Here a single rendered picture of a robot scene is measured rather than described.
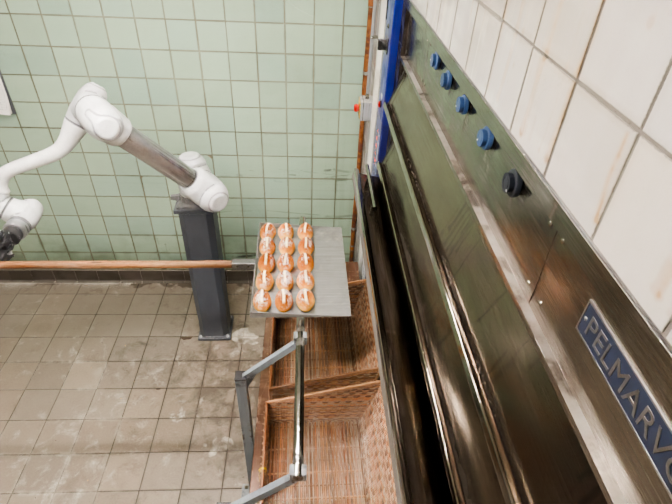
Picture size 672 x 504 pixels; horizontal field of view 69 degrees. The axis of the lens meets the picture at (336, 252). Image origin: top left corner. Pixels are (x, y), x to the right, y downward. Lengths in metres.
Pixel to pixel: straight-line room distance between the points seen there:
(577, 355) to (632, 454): 0.14
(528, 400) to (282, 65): 2.37
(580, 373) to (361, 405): 1.49
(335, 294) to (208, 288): 1.30
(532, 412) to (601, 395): 0.17
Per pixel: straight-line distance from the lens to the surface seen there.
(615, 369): 0.66
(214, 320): 3.20
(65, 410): 3.24
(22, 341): 3.73
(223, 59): 2.92
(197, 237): 2.78
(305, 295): 1.77
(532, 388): 0.85
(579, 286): 0.72
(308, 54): 2.88
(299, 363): 1.64
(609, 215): 0.64
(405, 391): 1.30
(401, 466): 1.16
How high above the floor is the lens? 2.45
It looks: 38 degrees down
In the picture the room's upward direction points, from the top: 3 degrees clockwise
